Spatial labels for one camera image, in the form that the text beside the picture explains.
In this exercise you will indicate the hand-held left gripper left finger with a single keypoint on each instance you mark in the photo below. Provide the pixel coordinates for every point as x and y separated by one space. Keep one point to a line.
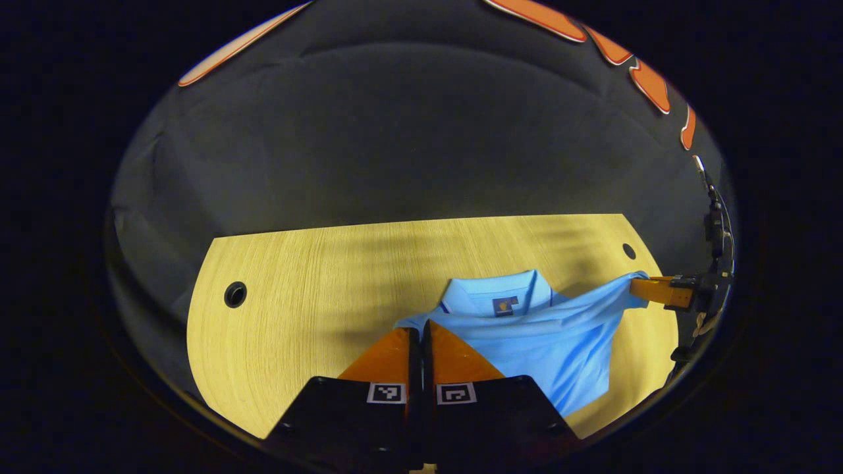
355 415

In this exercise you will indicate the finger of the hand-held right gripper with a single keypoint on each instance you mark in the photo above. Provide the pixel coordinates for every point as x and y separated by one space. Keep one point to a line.
658 291

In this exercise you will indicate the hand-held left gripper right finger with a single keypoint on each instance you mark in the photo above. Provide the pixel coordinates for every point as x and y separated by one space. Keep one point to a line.
487 421

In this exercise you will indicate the light blue T-shirt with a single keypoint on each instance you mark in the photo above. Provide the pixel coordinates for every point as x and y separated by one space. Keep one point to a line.
553 342

